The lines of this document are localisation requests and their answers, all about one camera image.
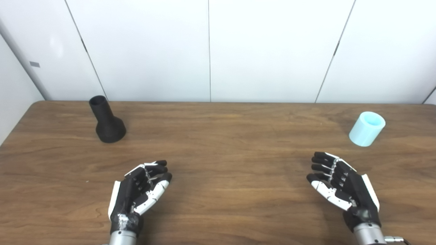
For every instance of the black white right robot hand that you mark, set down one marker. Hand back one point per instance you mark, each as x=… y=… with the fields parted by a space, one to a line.
x=354 y=190

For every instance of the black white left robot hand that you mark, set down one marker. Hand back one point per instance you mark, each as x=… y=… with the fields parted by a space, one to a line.
x=129 y=195

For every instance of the light blue cylinder cup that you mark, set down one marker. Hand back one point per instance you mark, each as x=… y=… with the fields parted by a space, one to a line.
x=366 y=131

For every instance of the black funnel-shaped nozzle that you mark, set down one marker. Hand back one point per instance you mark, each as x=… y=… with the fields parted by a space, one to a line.
x=109 y=127

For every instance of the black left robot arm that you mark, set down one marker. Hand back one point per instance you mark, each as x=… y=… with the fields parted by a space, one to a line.
x=122 y=239

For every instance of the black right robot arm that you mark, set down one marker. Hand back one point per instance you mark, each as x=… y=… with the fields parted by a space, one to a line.
x=369 y=235

